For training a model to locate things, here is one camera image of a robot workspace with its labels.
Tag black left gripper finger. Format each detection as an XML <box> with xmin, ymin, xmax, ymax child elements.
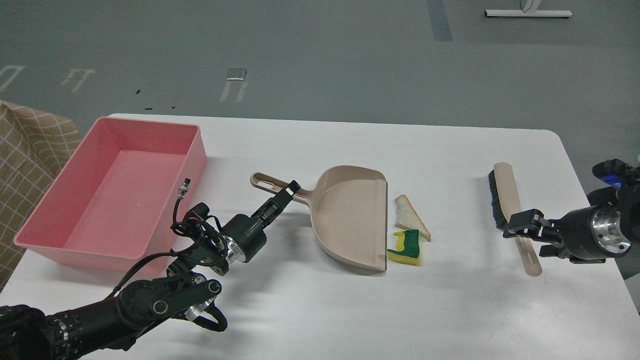
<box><xmin>251</xmin><ymin>180</ymin><xmax>301</xmax><ymax>229</ymax></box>

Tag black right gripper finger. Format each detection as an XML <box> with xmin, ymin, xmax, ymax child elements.
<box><xmin>538</xmin><ymin>242</ymin><xmax>575</xmax><ymax>261</ymax></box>
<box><xmin>502</xmin><ymin>209</ymin><xmax>562</xmax><ymax>240</ymax></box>

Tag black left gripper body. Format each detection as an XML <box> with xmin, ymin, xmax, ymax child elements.
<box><xmin>221</xmin><ymin>214</ymin><xmax>266</xmax><ymax>264</ymax></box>

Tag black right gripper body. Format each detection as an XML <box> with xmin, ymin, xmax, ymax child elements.
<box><xmin>552</xmin><ymin>206</ymin><xmax>632</xmax><ymax>264</ymax></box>

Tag beige hand brush black bristles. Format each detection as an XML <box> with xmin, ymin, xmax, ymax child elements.
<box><xmin>487</xmin><ymin>162</ymin><xmax>543</xmax><ymax>277</ymax></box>

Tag beige plastic dustpan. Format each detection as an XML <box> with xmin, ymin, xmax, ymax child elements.
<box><xmin>250</xmin><ymin>165</ymin><xmax>388</xmax><ymax>272</ymax></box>

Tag yellow green sponge piece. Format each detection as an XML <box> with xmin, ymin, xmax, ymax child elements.
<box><xmin>386</xmin><ymin>228</ymin><xmax>421</xmax><ymax>266</ymax></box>

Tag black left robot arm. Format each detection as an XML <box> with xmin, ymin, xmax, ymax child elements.
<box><xmin>1</xmin><ymin>178</ymin><xmax>301</xmax><ymax>360</ymax></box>

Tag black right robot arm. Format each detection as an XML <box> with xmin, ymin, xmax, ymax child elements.
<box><xmin>496</xmin><ymin>159</ymin><xmax>640</xmax><ymax>264</ymax></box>

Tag pink plastic bin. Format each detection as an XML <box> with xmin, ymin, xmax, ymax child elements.
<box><xmin>13</xmin><ymin>117</ymin><xmax>207</xmax><ymax>272</ymax></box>

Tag grey floor plate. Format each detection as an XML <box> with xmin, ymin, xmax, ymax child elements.
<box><xmin>225</xmin><ymin>68</ymin><xmax>248</xmax><ymax>81</ymax></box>

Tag white stand base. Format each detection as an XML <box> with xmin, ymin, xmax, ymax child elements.
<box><xmin>484</xmin><ymin>0</ymin><xmax>573</xmax><ymax>19</ymax></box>

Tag brown checkered cloth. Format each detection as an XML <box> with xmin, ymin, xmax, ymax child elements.
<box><xmin>0</xmin><ymin>101</ymin><xmax>82</xmax><ymax>289</ymax></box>

